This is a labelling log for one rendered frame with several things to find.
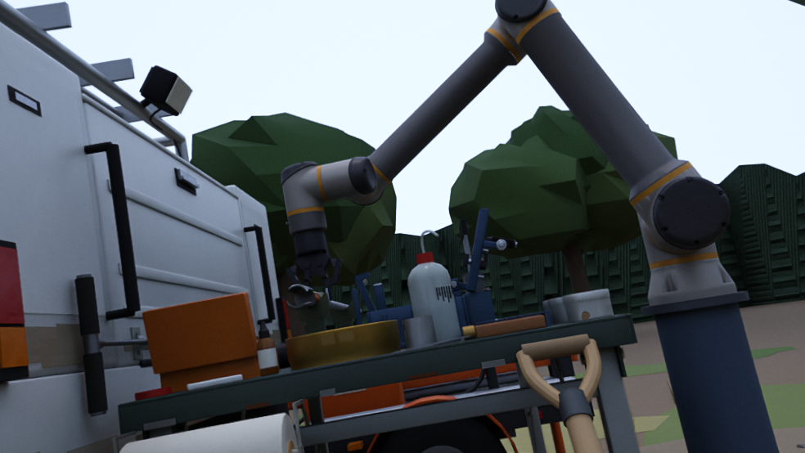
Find blue vise yoke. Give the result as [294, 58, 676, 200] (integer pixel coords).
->
[464, 209, 492, 294]

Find white flat block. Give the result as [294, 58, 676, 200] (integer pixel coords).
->
[186, 375, 245, 392]

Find white truck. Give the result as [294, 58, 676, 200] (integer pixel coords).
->
[0, 2, 282, 453]

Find white bottle with red cap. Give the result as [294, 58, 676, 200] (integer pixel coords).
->
[407, 229, 463, 344]

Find large orange box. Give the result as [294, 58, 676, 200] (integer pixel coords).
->
[142, 291, 263, 393]

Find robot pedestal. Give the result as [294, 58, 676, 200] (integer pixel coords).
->
[640, 290, 781, 453]

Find orange cable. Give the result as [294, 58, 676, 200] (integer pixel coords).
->
[363, 393, 522, 453]

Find black work lamp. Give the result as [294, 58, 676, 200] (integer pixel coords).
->
[138, 65, 194, 118]

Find dark green work bench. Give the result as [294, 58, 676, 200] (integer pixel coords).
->
[117, 313, 641, 453]

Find grey tin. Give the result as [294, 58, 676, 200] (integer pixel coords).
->
[402, 315, 438, 350]

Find green tree with brown trunk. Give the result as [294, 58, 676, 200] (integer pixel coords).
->
[448, 105, 678, 297]

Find white cup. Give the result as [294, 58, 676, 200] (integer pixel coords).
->
[561, 288, 615, 324]

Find brown bottle with white label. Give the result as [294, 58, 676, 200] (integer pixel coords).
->
[255, 322, 281, 378]

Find small orange box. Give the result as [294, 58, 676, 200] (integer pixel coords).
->
[319, 383, 407, 420]

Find round green tree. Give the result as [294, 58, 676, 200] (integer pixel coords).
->
[190, 112, 398, 288]

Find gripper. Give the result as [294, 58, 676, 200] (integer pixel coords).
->
[286, 228, 344, 289]

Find wooden shovel handle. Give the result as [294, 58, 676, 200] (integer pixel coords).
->
[515, 334, 606, 453]

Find blue cradle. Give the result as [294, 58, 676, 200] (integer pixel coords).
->
[350, 272, 414, 330]

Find yellow round tub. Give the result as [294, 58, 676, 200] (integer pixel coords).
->
[285, 319, 403, 371]

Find grey cup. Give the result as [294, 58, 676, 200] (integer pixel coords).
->
[543, 296, 570, 326]

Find blue vise body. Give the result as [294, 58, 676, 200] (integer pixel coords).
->
[451, 276, 504, 330]

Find wooden handled tool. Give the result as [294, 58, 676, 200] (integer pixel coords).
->
[461, 313, 549, 340]

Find white paper roll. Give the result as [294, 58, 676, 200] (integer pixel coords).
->
[119, 412, 304, 453]

